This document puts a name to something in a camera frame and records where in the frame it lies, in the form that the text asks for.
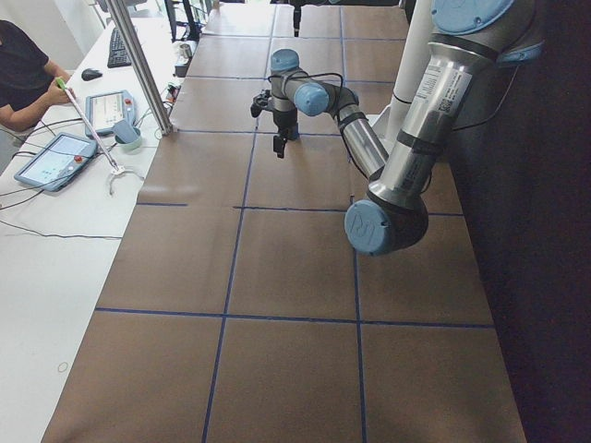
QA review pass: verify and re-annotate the black keyboard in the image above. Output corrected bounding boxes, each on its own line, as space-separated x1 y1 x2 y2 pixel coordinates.
107 28 133 69

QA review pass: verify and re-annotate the blue cup on tape roll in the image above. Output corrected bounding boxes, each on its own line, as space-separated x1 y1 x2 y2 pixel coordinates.
113 120 142 153

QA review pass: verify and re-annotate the metal cup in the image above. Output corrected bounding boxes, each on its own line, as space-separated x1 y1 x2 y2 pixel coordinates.
178 43 193 59

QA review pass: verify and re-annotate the far teach pendant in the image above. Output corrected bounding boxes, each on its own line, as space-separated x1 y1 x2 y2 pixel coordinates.
85 90 136 136

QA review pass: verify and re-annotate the near teach pendant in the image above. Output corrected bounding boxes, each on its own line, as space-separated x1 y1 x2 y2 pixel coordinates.
14 133 98 192

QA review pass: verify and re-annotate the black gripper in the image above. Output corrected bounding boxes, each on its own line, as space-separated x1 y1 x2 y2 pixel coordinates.
289 0 304 37
272 109 299 159

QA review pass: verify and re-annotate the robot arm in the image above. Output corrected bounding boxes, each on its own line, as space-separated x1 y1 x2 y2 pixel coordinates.
251 1 544 256

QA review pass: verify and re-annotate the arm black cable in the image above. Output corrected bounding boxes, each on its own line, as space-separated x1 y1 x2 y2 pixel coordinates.
281 71 370 176

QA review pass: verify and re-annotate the white pole base plate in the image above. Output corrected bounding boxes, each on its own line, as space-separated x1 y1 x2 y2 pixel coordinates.
367 111 390 139

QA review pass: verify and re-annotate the black computer mouse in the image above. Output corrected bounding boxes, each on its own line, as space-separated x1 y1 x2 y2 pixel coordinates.
81 68 103 81

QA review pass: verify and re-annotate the black box under cup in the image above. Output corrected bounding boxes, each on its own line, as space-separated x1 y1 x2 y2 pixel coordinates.
175 41 198 78

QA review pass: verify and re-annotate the teach pendant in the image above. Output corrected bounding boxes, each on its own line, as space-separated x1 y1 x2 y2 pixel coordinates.
85 90 136 136
14 133 98 192

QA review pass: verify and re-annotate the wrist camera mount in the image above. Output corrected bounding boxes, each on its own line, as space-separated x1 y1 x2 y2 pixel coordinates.
250 90 272 118

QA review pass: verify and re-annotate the aluminium frame post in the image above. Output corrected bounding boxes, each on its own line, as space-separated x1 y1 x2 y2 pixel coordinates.
106 0 173 136

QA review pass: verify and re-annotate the person in black shirt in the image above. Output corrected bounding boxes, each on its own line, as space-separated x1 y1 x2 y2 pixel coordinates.
1 20 70 132

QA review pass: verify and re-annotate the reacher grabber stick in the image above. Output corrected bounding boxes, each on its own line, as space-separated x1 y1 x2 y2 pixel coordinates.
54 77 145 197

